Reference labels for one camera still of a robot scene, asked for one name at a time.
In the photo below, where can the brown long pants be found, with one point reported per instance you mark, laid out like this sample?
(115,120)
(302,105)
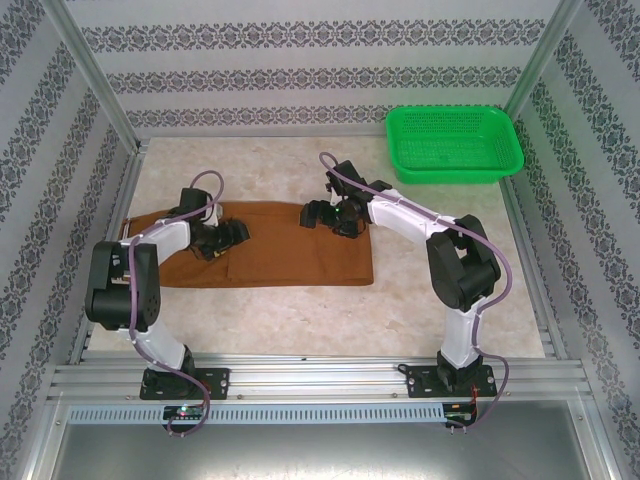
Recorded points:
(300,260)

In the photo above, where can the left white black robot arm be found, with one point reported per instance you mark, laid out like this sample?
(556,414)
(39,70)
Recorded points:
(165,235)

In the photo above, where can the green plastic perforated basket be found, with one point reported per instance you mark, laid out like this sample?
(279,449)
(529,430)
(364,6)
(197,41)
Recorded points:
(450,145)

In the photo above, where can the grey sheet metal panel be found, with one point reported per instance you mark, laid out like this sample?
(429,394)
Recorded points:
(320,455)

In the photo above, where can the aluminium frame cross rail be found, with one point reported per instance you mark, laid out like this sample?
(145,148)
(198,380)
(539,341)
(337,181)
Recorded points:
(250,133)

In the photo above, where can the aluminium frame side rail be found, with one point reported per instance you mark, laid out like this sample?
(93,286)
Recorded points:
(127,175)

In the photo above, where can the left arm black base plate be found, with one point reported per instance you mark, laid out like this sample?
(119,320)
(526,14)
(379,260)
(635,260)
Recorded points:
(217,382)

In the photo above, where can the long aluminium base rail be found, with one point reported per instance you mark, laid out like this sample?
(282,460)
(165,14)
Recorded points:
(320,375)

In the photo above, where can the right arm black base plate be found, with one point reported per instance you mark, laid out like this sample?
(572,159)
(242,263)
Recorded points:
(420,382)

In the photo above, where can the aluminium frame post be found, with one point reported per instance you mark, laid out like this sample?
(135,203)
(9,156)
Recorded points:
(95,70)
(542,55)

